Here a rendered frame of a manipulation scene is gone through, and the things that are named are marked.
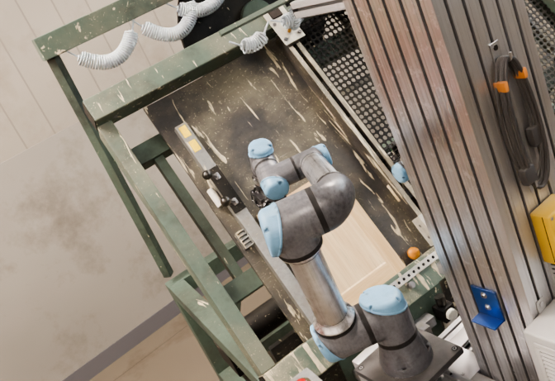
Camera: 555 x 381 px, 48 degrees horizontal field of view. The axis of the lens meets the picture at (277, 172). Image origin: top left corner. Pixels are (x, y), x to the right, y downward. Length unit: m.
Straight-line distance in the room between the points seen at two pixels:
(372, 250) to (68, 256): 2.53
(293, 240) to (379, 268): 1.07
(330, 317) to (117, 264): 3.08
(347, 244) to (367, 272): 0.13
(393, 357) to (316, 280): 0.36
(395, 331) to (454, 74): 0.75
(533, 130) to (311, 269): 0.59
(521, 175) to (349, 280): 1.15
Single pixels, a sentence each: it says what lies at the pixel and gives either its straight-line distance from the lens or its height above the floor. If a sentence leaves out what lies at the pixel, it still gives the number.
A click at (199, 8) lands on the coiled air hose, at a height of 2.02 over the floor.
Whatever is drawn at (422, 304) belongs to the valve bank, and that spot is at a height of 0.78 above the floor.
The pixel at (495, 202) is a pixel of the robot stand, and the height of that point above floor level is 1.55.
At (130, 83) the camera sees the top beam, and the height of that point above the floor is 1.91.
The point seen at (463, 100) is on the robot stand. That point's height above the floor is 1.78.
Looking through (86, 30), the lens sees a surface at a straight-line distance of 2.88.
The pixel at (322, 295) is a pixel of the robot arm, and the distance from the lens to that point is 1.57.
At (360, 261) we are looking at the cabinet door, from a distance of 2.44.
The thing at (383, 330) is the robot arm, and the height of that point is 1.20.
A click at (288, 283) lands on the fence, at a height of 1.07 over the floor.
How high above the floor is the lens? 2.23
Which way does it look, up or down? 20 degrees down
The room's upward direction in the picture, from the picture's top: 25 degrees counter-clockwise
